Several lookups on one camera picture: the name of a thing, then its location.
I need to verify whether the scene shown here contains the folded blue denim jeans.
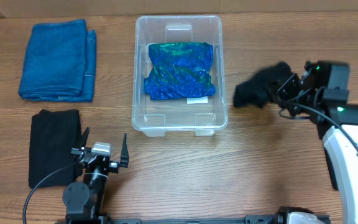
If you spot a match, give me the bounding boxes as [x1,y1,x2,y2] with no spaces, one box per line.
[18,19,97,103]

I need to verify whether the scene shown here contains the black garment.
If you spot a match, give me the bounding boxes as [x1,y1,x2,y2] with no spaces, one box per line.
[233,62,293,108]
[28,110,81,189]

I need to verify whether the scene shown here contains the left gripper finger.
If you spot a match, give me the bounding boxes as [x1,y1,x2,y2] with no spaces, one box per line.
[120,133,129,168]
[75,127,90,149]

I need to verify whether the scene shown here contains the white label in bin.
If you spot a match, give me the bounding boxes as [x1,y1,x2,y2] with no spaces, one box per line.
[186,96,208,105]

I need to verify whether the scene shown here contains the blue sequin garment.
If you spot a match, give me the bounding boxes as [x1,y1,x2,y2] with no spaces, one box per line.
[144,42,216,100]

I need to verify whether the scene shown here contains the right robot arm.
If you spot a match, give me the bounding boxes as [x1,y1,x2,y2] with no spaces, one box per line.
[274,61,358,223]

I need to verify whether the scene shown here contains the clear plastic storage bin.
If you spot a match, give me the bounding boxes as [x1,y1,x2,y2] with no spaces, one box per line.
[132,15,228,137]

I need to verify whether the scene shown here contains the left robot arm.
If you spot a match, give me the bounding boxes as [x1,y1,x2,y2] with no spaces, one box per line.
[62,128,129,223]

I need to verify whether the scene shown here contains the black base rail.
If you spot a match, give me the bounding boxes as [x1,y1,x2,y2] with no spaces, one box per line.
[63,214,289,224]

